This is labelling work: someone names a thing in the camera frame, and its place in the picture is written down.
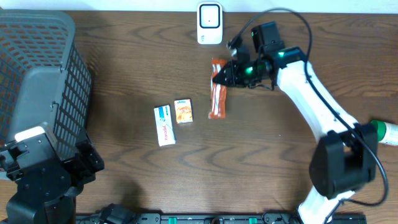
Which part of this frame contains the orange tissue pack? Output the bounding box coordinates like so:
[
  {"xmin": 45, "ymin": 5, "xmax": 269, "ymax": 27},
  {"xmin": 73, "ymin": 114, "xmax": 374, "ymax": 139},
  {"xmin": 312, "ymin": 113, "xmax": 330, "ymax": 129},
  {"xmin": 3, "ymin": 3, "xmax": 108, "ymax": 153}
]
[{"xmin": 174, "ymin": 99, "xmax": 193, "ymax": 124}]

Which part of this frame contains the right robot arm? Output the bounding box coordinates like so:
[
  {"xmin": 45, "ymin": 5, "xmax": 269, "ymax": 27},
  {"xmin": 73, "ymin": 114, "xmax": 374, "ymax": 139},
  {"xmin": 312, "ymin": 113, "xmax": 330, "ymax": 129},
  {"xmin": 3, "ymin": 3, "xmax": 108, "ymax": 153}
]
[{"xmin": 212, "ymin": 22, "xmax": 377, "ymax": 223}]

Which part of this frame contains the green lid white bottle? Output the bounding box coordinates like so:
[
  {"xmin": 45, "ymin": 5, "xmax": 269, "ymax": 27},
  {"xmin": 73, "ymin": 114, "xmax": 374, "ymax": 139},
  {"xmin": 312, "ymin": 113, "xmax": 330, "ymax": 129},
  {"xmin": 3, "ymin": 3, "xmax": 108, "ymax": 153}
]
[{"xmin": 371, "ymin": 120, "xmax": 398, "ymax": 146}]

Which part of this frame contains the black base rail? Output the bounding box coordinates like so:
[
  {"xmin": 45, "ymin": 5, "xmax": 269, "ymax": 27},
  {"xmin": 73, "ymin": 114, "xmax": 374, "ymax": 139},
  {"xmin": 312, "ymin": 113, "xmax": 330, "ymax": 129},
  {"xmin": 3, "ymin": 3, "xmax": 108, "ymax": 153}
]
[{"xmin": 75, "ymin": 212, "xmax": 367, "ymax": 224}]

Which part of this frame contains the white Panadol box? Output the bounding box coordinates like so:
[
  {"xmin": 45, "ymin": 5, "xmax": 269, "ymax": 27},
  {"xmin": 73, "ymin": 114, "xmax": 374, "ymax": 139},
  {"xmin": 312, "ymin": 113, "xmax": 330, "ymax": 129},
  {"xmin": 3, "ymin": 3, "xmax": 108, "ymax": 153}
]
[{"xmin": 154, "ymin": 105, "xmax": 176, "ymax": 147}]

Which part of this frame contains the grey plastic basket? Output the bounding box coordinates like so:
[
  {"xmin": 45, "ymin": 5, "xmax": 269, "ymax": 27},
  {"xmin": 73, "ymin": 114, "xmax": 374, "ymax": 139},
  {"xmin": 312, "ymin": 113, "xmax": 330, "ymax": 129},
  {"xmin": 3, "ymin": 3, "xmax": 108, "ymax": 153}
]
[{"xmin": 1, "ymin": 10, "xmax": 93, "ymax": 159}]

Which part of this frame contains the black right camera cable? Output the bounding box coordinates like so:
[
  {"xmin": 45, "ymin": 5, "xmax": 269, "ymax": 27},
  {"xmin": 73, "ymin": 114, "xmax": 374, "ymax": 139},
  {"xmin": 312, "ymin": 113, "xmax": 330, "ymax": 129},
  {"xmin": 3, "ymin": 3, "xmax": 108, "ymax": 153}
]
[{"xmin": 228, "ymin": 7, "xmax": 389, "ymax": 207}]

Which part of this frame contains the red Top chocolate bar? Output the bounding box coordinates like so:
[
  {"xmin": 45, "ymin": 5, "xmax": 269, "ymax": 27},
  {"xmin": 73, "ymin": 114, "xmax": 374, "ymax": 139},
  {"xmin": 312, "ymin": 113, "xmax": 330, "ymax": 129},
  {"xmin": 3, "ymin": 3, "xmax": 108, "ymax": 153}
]
[{"xmin": 208, "ymin": 58, "xmax": 227, "ymax": 119}]

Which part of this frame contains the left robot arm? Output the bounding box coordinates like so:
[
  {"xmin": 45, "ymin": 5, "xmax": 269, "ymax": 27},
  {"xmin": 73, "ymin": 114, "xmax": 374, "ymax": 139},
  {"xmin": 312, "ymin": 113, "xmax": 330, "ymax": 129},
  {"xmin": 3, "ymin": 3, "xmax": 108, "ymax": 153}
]
[{"xmin": 1, "ymin": 129, "xmax": 104, "ymax": 223}]

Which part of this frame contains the white barcode scanner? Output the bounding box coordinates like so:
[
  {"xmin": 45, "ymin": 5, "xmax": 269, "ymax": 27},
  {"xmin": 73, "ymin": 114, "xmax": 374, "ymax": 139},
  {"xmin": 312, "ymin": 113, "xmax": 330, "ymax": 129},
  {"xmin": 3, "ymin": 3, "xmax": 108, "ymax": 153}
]
[{"xmin": 197, "ymin": 2, "xmax": 223, "ymax": 45}]

